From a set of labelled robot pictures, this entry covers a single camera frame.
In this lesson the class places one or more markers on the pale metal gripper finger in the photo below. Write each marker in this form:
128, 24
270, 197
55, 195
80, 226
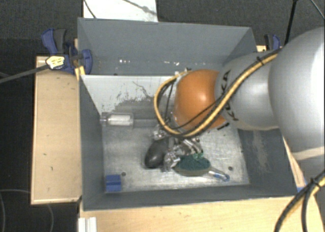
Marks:
158, 135
171, 162

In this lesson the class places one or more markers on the black egg-shaped object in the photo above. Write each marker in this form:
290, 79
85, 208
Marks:
154, 156

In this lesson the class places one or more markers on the dark green round brush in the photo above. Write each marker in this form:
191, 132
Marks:
194, 165

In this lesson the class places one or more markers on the clear plastic bottle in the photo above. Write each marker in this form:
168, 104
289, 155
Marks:
117, 120

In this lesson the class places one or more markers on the blue block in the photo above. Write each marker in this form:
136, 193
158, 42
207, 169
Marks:
113, 183

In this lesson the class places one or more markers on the grey metal bin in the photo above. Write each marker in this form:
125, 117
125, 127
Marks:
122, 55

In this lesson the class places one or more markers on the pale wood flat board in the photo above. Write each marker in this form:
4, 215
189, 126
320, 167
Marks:
56, 129

